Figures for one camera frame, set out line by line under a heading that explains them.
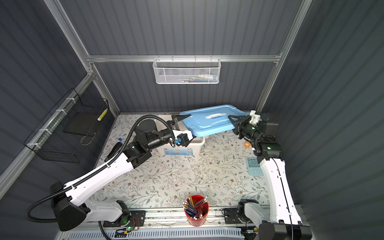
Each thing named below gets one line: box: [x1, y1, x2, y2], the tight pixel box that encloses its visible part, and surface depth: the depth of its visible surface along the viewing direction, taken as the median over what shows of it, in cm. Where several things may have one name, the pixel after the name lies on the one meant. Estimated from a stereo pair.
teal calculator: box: [246, 156, 264, 176], surface depth 91 cm
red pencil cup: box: [184, 194, 209, 227], surface depth 68 cm
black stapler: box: [104, 142, 123, 162], surface depth 96 cm
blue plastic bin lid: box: [179, 104, 249, 137], surface depth 68 cm
